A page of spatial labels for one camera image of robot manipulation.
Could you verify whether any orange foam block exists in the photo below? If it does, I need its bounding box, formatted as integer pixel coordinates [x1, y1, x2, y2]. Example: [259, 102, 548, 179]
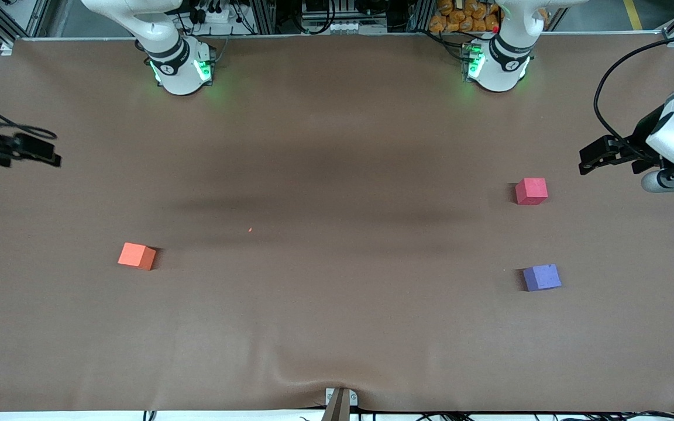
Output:
[118, 242, 157, 271]

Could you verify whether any red foam block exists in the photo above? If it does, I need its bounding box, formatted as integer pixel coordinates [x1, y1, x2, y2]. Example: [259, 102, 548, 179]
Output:
[515, 178, 549, 206]

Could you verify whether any purple foam block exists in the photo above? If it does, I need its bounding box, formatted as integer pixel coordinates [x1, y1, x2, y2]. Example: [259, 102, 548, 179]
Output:
[522, 264, 562, 292]

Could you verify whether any heap of orange items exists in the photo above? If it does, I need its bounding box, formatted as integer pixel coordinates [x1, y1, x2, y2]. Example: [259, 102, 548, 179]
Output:
[429, 0, 501, 33]

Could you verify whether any brown table cover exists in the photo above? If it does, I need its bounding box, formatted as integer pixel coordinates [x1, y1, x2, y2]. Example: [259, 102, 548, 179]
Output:
[0, 34, 674, 413]

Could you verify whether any long white power strip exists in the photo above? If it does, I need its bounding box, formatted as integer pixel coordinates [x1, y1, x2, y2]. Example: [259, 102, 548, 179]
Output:
[302, 21, 388, 33]

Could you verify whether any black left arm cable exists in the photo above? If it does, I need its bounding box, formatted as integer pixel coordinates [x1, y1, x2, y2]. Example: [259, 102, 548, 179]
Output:
[593, 29, 674, 164]

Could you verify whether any aluminium frame profile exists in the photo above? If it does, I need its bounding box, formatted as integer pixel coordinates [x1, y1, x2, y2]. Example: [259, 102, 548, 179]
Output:
[252, 0, 277, 34]
[0, 0, 51, 50]

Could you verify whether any metal clamp bracket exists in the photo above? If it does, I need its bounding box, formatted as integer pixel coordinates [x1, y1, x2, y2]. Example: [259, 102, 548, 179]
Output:
[321, 387, 359, 421]

